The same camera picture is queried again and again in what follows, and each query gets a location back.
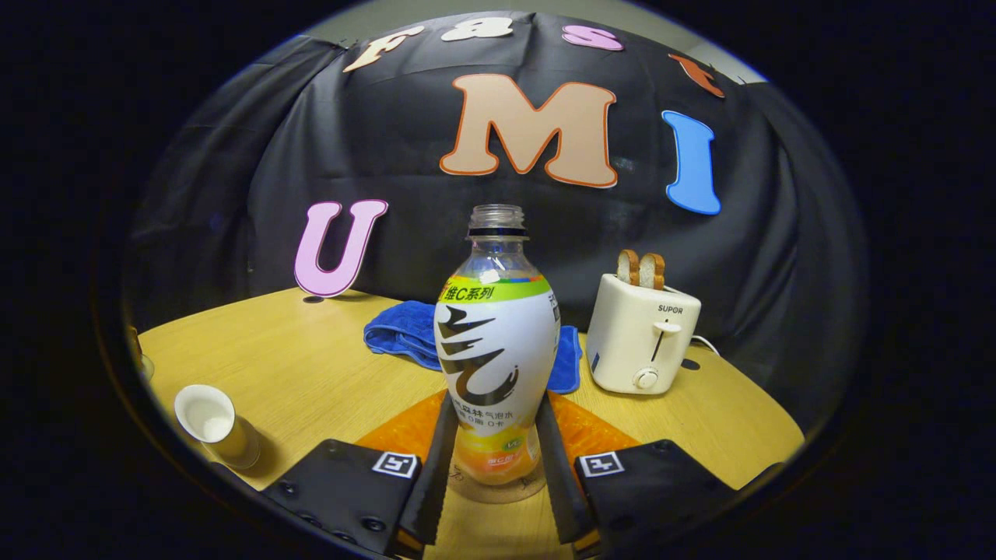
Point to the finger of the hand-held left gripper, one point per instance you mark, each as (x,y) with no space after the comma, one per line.
(134,342)

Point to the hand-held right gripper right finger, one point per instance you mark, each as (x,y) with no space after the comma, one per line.
(646,482)

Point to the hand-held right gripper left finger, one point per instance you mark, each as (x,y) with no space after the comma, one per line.
(350,482)

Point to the cream ceramic teacup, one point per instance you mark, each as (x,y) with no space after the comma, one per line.
(206,416)

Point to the round brown coaster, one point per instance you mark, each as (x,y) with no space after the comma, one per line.
(498,495)

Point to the labelled plastic water bottle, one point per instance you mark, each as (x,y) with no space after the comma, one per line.
(498,342)

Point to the cream toaster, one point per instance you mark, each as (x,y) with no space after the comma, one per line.
(630,342)

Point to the blue folded towel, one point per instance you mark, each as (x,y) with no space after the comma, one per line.
(401,330)

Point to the toasted bread slice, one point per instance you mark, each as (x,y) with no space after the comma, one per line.
(627,268)
(654,272)

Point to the black backdrop cloth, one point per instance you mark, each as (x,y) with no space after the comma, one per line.
(405,155)

